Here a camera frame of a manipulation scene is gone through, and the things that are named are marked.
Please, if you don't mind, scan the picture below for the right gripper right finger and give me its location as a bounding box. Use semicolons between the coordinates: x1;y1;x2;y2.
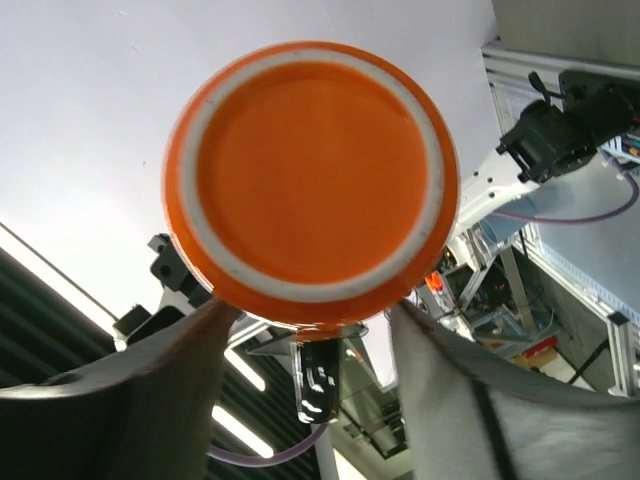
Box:
389;300;639;479

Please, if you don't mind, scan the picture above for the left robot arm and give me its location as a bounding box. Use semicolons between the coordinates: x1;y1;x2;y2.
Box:
450;70;639;239

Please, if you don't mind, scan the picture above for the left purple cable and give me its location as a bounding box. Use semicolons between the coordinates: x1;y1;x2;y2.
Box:
489;149;640;226

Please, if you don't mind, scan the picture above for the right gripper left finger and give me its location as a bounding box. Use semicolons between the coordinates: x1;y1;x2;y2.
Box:
1;300;238;479

